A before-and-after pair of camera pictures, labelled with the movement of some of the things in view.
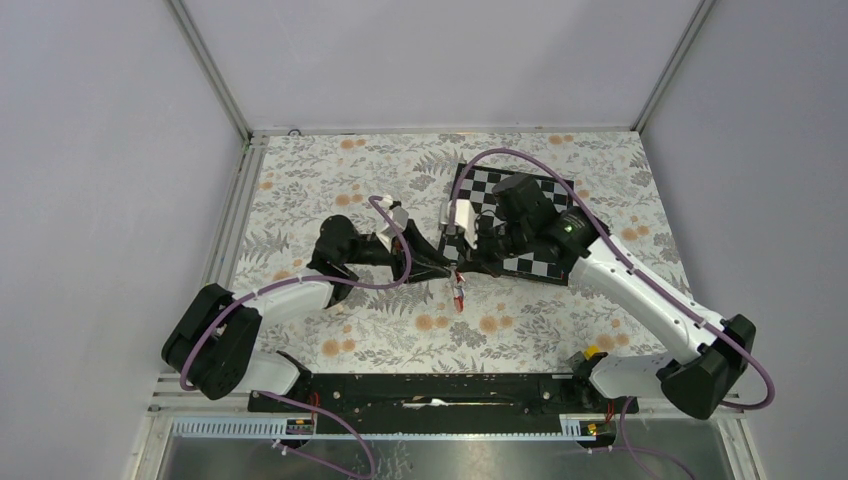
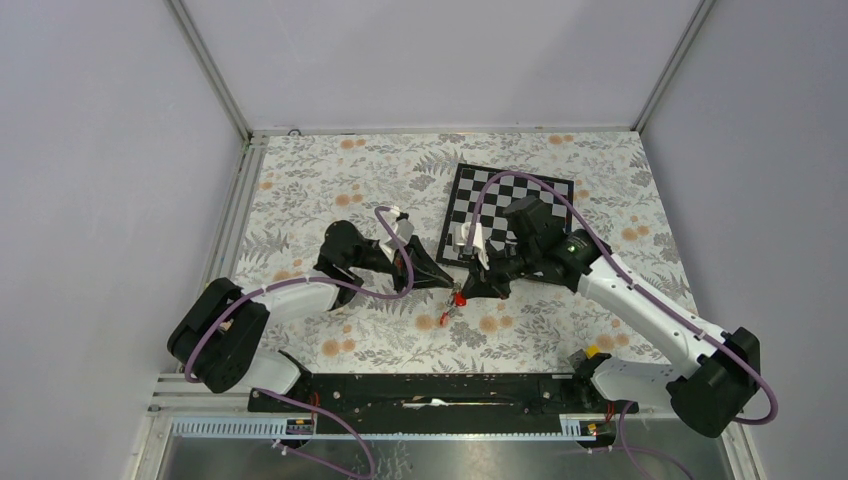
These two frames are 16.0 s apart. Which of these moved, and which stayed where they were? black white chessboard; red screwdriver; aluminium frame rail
Moved: red screwdriver
Stayed: aluminium frame rail; black white chessboard
